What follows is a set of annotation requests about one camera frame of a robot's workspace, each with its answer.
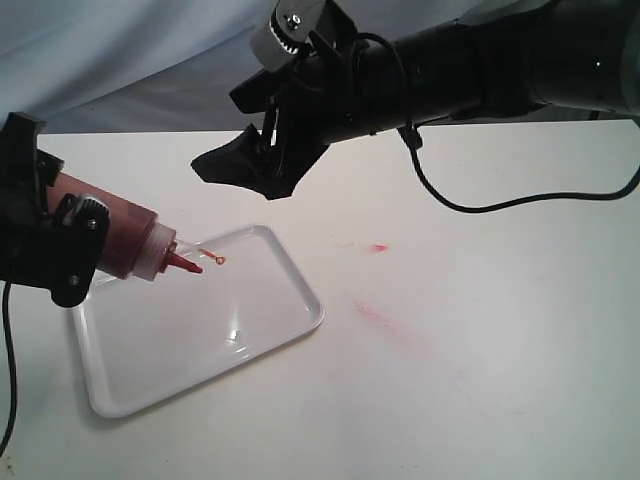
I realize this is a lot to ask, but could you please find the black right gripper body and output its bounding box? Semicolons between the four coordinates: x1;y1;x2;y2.
253;54;415;200

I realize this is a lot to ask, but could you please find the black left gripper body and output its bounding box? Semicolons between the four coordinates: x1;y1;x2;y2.
1;112;64;285

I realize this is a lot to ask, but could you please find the red sauce squeeze bottle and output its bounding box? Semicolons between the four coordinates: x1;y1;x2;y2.
47;173;203;281

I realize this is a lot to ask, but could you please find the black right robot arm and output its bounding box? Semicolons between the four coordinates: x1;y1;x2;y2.
191;1;639;200

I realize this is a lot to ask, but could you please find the white rectangular plastic tray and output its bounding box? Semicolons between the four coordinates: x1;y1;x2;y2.
71;224;325;418

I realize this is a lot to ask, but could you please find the grey backdrop cloth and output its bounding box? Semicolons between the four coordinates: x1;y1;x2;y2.
0;0;640;136

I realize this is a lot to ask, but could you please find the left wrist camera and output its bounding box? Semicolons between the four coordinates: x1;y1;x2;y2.
50;193;110;308

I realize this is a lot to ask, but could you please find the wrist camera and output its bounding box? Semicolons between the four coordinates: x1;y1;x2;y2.
50;193;110;308
250;0;358;73

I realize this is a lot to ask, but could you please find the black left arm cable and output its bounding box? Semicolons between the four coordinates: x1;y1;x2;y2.
0;279;21;456

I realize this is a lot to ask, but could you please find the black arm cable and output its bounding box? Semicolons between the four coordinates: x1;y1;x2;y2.
0;279;21;456
349;32;640;215

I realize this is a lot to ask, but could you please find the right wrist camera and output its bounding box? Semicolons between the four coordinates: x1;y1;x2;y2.
250;0;358;73

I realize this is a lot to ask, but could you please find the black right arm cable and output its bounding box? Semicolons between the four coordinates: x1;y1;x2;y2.
349;32;640;215

